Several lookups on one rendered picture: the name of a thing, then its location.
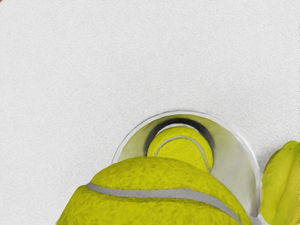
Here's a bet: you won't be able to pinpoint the clear plastic tube container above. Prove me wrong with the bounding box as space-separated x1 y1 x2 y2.
112 110 263 225

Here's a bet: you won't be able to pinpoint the yellow tennis ball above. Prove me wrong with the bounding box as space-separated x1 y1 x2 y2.
146 127 214 173
56 156 253 225

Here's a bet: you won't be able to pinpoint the yellow green star fruit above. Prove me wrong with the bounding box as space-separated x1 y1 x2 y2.
259 140 300 225

